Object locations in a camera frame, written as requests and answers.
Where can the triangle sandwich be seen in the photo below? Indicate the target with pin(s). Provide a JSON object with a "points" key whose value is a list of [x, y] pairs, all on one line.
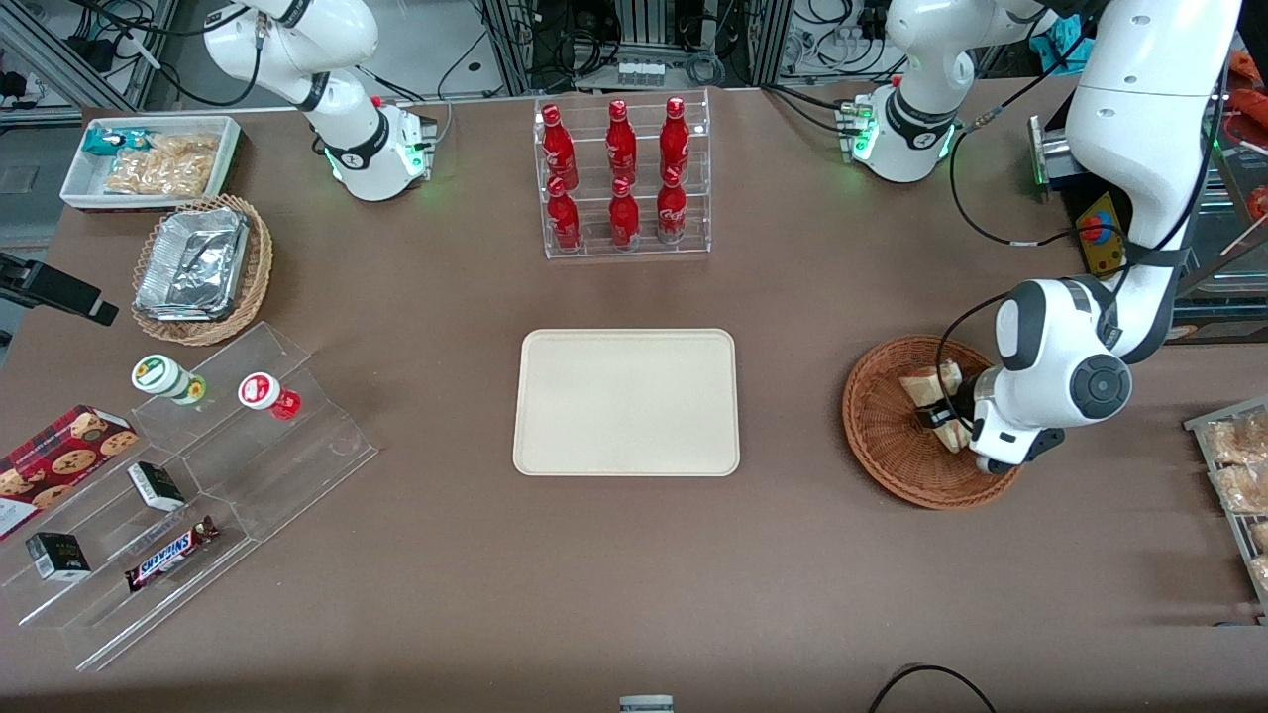
{"points": [[926, 386]]}

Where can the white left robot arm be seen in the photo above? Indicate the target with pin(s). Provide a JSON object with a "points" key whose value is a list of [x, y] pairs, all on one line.
{"points": [[1139, 99]]}

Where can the round brown wicker basket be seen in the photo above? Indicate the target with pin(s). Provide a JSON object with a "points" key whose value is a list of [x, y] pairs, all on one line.
{"points": [[887, 436]]}

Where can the tray of bagged pastries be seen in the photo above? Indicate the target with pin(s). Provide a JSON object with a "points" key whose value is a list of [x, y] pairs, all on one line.
{"points": [[1204, 441]]}

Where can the beige rectangular tray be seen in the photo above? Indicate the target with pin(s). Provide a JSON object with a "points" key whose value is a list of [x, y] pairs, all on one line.
{"points": [[626, 402]]}

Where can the oval wicker basket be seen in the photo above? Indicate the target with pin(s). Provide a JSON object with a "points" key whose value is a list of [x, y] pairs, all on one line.
{"points": [[260, 257]]}

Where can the red emergency stop button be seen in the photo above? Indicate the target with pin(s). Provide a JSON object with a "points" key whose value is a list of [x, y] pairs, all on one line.
{"points": [[1093, 231]]}

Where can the clear bag of fried snacks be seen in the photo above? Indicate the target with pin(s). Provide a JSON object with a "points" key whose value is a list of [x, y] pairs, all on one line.
{"points": [[1243, 441], [1246, 488]]}

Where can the black food warmer appliance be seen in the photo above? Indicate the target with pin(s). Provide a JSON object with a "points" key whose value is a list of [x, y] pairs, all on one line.
{"points": [[1075, 173]]}

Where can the red cola bottle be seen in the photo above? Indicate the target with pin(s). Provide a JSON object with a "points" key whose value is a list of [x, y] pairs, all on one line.
{"points": [[672, 210], [624, 216], [559, 149], [675, 139], [621, 144], [564, 218]]}

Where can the clear acrylic bottle rack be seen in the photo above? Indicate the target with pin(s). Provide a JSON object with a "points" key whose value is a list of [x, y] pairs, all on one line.
{"points": [[698, 173]]}

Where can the grey metal block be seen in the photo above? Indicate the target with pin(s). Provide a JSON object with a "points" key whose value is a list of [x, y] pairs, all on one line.
{"points": [[646, 704]]}

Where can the white power strip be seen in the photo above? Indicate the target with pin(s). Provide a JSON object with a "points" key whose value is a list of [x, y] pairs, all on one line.
{"points": [[640, 72]]}

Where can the clear acrylic stepped display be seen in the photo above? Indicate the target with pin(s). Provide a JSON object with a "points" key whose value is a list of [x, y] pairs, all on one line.
{"points": [[287, 475]]}

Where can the red lid yogurt cup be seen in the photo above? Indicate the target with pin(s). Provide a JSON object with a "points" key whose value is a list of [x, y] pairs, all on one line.
{"points": [[262, 391]]}

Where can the stacked aluminium foil trays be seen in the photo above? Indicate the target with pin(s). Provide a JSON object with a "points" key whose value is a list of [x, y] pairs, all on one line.
{"points": [[193, 262]]}

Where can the green lid yogurt cup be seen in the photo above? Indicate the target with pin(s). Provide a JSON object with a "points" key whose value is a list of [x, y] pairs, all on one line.
{"points": [[158, 375]]}

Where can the Snickers chocolate bar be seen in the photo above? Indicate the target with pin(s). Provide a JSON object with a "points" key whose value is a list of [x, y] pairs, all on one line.
{"points": [[168, 555]]}

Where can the small black box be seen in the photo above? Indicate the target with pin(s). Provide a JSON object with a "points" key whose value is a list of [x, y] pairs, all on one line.
{"points": [[57, 557], [156, 485]]}

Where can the clear bag of crackers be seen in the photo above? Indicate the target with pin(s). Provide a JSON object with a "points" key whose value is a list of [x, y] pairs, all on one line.
{"points": [[163, 166]]}

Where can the teal snack packet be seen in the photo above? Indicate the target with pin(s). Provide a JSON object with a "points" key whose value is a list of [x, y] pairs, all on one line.
{"points": [[109, 141]]}

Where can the red cookie box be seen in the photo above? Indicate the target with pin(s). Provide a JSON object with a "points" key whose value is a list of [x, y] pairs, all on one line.
{"points": [[59, 460]]}

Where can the white rectangular bin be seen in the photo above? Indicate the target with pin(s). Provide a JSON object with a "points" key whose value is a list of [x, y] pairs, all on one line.
{"points": [[84, 188]]}

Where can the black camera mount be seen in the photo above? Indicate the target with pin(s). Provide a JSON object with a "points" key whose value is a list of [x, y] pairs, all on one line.
{"points": [[54, 287]]}

